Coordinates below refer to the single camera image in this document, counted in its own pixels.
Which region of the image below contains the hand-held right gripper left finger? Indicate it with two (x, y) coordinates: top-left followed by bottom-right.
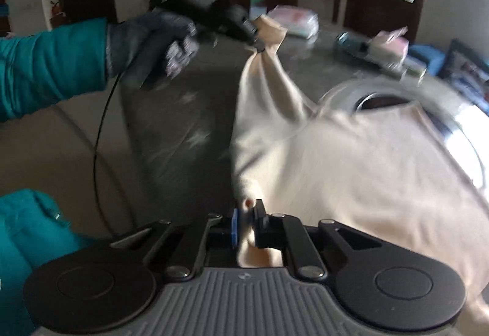
(109, 208), (240, 281)

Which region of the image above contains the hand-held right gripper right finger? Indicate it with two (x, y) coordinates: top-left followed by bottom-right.
(253, 199), (383, 281)

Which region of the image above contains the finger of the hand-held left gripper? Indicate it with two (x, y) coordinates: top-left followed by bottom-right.
(218, 4), (266, 53)

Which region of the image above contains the cream sweater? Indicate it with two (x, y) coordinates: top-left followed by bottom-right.
(229, 14), (489, 333)

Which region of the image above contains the person's left forearm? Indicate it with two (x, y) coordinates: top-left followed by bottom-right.
(0, 18), (109, 123)

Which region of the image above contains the person's left hand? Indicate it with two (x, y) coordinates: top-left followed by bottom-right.
(106, 11), (199, 90)

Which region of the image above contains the green and white packet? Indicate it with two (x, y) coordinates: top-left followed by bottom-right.
(334, 32), (377, 62)

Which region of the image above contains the round built-in induction cooktop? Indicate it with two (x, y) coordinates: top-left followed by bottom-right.
(317, 78), (487, 188)

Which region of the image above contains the blue sofa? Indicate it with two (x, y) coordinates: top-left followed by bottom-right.
(409, 39), (489, 116)

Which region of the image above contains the person's torso in teal jacket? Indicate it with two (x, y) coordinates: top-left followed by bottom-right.
(0, 189), (97, 336)

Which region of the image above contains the butterfly print pillow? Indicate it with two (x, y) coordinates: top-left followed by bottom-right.
(439, 39), (489, 107)

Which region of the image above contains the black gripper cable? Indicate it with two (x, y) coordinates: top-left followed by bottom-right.
(94, 68), (125, 238)

